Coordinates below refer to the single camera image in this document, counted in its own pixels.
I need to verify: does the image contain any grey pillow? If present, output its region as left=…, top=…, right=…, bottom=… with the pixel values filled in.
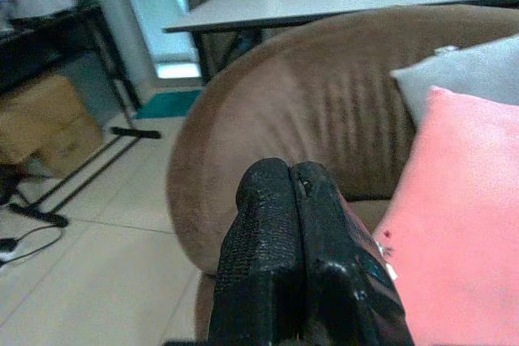
left=389, top=33, right=519, bottom=128

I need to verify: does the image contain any brown cardboard box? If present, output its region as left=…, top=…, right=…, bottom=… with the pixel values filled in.
left=0, top=74, right=105, bottom=179

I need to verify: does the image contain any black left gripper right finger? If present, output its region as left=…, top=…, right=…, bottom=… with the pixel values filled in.
left=290, top=161, right=415, bottom=346

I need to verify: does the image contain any black cable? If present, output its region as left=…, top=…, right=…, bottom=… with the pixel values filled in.
left=0, top=224, right=64, bottom=262

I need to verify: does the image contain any teal floor mat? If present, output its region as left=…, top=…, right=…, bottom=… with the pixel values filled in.
left=132, top=88, right=204, bottom=120

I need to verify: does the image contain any pink pillow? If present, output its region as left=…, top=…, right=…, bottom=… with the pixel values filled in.
left=371, top=85, right=519, bottom=346

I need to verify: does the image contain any black metal frame desk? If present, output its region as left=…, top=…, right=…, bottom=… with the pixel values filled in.
left=0, top=4, right=162, bottom=228

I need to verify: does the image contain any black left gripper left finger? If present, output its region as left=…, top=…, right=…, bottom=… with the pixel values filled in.
left=207, top=157, right=306, bottom=343

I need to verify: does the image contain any brown fabric sofa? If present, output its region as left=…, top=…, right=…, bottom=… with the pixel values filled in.
left=165, top=4, right=519, bottom=341

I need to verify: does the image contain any white pillar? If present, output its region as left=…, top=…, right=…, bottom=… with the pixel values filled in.
left=79, top=0, right=157, bottom=114

